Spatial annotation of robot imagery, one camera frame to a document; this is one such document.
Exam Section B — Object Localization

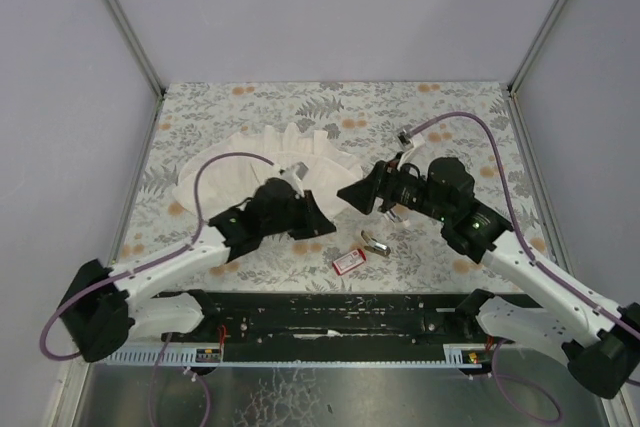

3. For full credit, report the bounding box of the red white staples box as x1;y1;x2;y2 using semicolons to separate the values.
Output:
331;249;366;276

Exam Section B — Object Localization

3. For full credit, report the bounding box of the brown small stapler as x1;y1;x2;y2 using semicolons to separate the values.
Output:
360;230;391;257

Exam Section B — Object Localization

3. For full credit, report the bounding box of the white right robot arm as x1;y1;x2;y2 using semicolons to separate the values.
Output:
337;157;639;399

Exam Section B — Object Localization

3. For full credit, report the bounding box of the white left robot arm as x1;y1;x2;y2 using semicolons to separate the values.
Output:
58;178;336;363

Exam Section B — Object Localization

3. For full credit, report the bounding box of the white folded cloth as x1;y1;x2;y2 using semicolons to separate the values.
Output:
172;123;363;220

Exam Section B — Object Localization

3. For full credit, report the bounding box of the floral table mat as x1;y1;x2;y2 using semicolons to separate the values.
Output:
119;82;553;293

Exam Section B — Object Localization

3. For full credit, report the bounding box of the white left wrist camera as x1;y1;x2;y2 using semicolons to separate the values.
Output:
280;162;308;195

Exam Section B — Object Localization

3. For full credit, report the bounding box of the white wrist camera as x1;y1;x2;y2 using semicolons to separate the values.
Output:
397;129;425;167
280;162;308;195

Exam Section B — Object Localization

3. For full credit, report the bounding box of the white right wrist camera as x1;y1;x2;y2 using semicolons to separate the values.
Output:
397;129;425;167

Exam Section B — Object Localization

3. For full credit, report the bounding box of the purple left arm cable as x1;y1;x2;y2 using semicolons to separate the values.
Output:
38;152;286;427

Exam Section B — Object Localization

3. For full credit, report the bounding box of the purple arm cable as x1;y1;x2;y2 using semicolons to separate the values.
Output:
38;152;286;427
397;111;640;421

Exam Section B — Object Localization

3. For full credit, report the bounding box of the right aluminium frame post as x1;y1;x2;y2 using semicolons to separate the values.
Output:
507;0;601;94

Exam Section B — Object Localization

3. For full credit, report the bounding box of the aluminium frame post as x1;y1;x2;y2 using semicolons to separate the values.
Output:
74;0;167;100
507;0;601;94

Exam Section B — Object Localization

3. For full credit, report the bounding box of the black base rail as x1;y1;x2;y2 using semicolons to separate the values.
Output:
159;289;516;348

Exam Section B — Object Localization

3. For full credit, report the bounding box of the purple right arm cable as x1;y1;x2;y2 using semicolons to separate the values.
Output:
397;111;640;421

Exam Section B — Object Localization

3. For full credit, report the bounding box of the white cable duct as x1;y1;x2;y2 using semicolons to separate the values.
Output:
103;338;478;369

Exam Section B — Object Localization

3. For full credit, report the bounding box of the left aluminium frame post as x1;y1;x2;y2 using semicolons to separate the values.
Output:
74;0;167;100

